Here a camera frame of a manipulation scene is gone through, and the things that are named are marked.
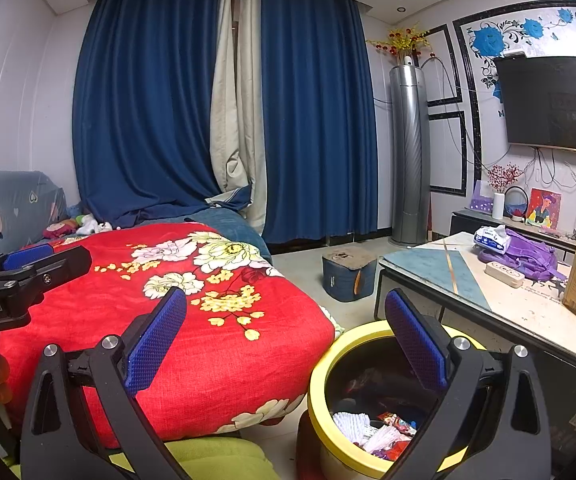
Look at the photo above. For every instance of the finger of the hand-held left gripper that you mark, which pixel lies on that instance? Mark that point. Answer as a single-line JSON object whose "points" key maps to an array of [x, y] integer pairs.
{"points": [[62, 265], [27, 256]]}

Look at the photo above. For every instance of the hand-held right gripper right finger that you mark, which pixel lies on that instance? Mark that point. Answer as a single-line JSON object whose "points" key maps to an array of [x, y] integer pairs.
{"points": [[415, 345]]}

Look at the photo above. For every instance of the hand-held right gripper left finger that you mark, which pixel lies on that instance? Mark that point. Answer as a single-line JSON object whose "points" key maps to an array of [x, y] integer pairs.
{"points": [[160, 340]]}

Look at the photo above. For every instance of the yellow bin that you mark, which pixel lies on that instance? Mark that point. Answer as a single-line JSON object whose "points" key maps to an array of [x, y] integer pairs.
{"points": [[348, 332]]}

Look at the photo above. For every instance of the colourful snack wrapper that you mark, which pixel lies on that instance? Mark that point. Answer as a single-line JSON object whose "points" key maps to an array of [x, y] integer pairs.
{"points": [[393, 419]]}

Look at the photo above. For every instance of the lilac foam net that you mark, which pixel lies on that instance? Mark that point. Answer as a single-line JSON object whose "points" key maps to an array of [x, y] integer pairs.
{"points": [[383, 440]]}

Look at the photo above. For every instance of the white foam net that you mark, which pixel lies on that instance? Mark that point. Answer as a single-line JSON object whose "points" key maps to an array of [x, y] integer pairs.
{"points": [[350, 425]]}

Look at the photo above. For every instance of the red plush toy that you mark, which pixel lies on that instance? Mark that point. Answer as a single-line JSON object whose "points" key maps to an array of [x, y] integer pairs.
{"points": [[60, 230]]}

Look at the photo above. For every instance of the green plush toy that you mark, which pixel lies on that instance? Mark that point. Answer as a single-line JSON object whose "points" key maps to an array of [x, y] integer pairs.
{"points": [[80, 220]]}

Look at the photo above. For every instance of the grey patterned pillow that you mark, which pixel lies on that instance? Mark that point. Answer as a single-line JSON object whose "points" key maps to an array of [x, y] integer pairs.
{"points": [[7, 210]]}

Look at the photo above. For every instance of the white plush toy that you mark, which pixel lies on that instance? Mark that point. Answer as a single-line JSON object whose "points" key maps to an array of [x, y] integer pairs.
{"points": [[95, 226]]}

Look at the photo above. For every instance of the red floral blanket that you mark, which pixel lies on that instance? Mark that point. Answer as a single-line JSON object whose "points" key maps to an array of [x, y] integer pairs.
{"points": [[117, 300]]}

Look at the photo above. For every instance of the coffee table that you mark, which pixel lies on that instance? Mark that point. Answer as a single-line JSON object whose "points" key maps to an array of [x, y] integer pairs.
{"points": [[418, 265]]}

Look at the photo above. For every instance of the blue stool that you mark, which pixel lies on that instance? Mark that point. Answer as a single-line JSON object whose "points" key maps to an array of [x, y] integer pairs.
{"points": [[343, 280]]}

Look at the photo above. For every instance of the white power strip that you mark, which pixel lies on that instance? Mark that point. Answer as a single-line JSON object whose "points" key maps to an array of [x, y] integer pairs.
{"points": [[503, 274]]}

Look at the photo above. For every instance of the tissue pack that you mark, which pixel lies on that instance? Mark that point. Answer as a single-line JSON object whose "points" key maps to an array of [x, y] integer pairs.
{"points": [[490, 240]]}

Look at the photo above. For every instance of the dark television cabinet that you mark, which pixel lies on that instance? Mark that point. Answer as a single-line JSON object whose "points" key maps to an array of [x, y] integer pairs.
{"points": [[463, 222]]}

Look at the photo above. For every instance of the blue bed cover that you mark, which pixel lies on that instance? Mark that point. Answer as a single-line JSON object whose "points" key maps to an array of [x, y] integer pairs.
{"points": [[238, 227]]}

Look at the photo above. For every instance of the purple backpack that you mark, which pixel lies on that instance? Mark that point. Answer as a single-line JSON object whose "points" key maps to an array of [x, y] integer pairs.
{"points": [[533, 255]]}

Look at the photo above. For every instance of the purple gift bag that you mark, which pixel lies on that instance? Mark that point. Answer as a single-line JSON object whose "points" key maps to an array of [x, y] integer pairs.
{"points": [[479, 202]]}

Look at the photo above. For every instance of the white vase with red flowers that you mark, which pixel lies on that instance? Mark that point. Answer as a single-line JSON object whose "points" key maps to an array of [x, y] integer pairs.
{"points": [[498, 207]]}

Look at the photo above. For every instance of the round ornament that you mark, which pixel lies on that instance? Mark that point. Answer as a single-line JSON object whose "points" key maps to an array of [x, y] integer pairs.
{"points": [[517, 210]]}

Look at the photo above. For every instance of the blue curtain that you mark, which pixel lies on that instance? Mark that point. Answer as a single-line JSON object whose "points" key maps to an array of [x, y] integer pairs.
{"points": [[142, 110], [318, 110]]}

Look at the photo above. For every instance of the silver tower air conditioner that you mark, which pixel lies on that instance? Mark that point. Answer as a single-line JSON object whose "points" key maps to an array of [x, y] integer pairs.
{"points": [[410, 160]]}

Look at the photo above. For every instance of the colourful painting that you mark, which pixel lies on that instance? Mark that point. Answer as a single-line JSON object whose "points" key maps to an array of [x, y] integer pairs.
{"points": [[543, 207]]}

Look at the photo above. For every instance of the beige curtain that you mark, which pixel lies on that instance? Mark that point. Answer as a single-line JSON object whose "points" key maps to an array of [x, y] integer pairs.
{"points": [[227, 110]]}

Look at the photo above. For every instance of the yellow artificial flowers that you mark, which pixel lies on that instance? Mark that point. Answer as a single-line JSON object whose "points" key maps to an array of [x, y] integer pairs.
{"points": [[400, 37]]}

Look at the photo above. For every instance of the wall television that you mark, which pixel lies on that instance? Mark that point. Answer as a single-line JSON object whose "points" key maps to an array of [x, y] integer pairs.
{"points": [[553, 100]]}

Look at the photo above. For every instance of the blue flower wall decal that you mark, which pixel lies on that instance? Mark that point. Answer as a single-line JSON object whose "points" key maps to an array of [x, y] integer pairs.
{"points": [[490, 40]]}

